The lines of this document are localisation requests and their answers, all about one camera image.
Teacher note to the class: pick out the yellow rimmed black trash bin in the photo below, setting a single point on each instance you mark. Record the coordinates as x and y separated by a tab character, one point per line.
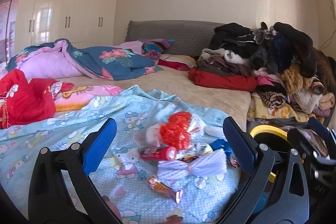
276	139

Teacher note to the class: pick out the beige bed cover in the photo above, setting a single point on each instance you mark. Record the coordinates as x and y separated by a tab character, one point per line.
183	90

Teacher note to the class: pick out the folded red cloth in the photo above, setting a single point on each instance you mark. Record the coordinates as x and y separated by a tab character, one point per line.
211	80

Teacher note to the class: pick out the white yarn bundle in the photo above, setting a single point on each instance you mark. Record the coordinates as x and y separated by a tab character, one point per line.
211	164

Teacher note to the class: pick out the yellow cartoon blanket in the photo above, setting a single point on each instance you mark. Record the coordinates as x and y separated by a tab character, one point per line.
258	110

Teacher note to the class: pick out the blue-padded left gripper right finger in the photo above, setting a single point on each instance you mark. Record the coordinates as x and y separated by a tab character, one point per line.
274	187

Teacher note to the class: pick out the blue floral quilt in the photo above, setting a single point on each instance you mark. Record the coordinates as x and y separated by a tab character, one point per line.
60	59

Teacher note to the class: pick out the light blue Hello Kitty sheet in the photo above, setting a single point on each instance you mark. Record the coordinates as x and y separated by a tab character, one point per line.
122	175

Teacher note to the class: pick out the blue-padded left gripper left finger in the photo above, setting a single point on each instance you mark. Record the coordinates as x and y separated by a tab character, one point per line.
61	190

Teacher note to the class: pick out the pink cartoon blanket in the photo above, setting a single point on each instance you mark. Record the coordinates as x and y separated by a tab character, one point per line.
67	97

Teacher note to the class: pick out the red cylindrical snack tube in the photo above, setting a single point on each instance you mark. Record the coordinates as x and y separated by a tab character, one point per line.
164	153

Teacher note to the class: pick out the right hand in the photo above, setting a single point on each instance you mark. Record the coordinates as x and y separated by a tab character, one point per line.
112	207

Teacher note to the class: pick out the red garment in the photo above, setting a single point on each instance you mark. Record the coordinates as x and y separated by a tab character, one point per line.
26	101

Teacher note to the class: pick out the grey bed headboard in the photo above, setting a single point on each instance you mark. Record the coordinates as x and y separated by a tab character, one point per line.
189	36

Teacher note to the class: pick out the pink Hello Kitty door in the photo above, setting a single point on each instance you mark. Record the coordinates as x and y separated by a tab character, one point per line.
7	32

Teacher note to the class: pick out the red and white plastic bag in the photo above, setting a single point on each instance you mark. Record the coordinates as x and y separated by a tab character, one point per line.
181	129

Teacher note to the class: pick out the cream glossy wardrobe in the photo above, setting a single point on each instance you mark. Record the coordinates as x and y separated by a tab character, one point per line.
84	23

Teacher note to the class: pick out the striped colourful pillow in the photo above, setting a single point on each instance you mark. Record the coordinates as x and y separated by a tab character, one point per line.
158	45

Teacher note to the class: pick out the pile of dark clothes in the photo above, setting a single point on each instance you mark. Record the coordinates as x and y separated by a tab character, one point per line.
283	60

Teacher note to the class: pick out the blue wrapper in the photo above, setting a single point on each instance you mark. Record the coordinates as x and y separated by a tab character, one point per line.
222	144

